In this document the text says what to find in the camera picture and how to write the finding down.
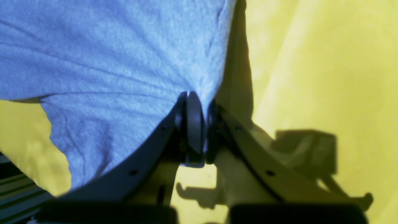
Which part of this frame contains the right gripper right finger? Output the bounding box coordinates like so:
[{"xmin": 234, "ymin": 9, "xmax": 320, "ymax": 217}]
[{"xmin": 206, "ymin": 101, "xmax": 369, "ymax": 224}]

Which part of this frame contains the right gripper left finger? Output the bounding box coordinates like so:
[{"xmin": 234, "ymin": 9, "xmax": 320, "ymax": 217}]
[{"xmin": 36, "ymin": 91, "xmax": 206, "ymax": 224}]

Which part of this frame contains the grey t-shirt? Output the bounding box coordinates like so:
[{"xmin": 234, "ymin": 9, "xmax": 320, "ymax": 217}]
[{"xmin": 0, "ymin": 0, "xmax": 237, "ymax": 190}]

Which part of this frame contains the yellow table cloth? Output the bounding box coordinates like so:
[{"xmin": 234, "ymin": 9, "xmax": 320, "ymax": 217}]
[{"xmin": 1, "ymin": 0, "xmax": 397, "ymax": 224}]

